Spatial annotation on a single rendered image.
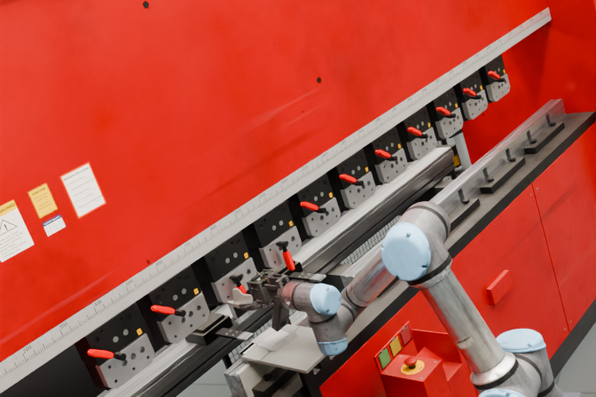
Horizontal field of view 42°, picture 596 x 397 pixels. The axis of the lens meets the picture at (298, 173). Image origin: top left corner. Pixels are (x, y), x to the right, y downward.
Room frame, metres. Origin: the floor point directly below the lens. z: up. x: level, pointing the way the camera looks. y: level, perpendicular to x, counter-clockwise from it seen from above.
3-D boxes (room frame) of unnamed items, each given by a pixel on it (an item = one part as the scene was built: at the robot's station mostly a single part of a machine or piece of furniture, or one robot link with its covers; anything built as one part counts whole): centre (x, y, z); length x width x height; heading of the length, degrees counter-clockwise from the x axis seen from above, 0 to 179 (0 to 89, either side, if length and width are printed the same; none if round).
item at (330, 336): (1.81, 0.05, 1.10); 0.11 x 0.08 x 0.11; 145
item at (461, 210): (2.73, -0.51, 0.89); 0.30 x 0.05 x 0.03; 132
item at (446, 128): (2.89, -0.60, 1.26); 0.15 x 0.09 x 0.17; 132
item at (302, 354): (1.99, 0.17, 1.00); 0.26 x 0.18 x 0.01; 42
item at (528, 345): (1.65, -0.37, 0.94); 0.13 x 0.12 x 0.14; 145
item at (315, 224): (2.35, -0.01, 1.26); 0.15 x 0.09 x 0.17; 132
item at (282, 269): (2.46, 0.12, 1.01); 0.26 x 0.12 x 0.05; 42
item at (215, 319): (2.22, 0.39, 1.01); 0.26 x 0.12 x 0.05; 42
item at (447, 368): (2.07, -0.16, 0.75); 0.20 x 0.16 x 0.18; 134
